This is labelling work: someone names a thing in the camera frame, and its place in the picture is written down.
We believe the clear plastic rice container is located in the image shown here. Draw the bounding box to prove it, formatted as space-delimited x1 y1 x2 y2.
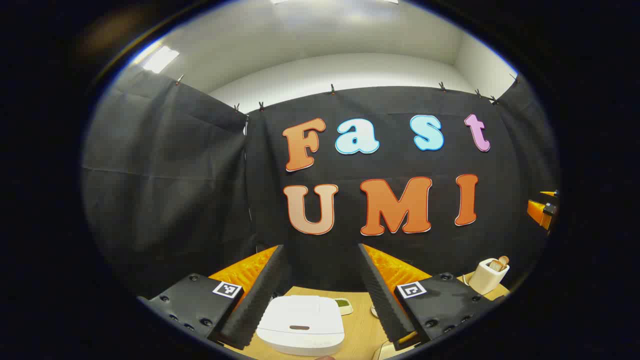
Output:
372 340 402 360

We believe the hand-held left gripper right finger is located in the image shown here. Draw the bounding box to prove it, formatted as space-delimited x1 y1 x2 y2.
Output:
357 243 506 351

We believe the black backdrop cloth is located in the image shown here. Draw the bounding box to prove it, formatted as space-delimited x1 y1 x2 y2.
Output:
245 86 521 293

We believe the cream white toaster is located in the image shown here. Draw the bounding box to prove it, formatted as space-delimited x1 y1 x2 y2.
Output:
468 258 511 296

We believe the white rice cooker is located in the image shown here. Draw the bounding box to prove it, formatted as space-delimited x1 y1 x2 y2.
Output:
256 295 347 357

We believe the plain black side cloth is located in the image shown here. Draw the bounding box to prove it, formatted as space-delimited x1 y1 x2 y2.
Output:
500 75 558 281
82 67 256 301

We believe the ceiling light panel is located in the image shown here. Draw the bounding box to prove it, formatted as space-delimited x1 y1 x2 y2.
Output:
142 46 180 74

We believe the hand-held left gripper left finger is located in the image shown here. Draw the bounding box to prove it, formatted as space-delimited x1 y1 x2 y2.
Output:
137 244 293 351

